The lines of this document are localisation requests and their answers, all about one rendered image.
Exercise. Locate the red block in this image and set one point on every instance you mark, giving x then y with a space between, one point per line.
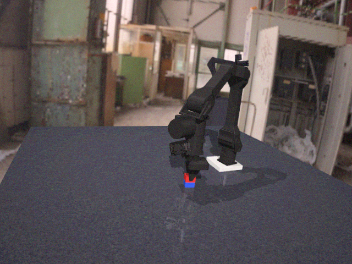
186 177

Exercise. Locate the blue block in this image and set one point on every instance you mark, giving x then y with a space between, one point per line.
188 185

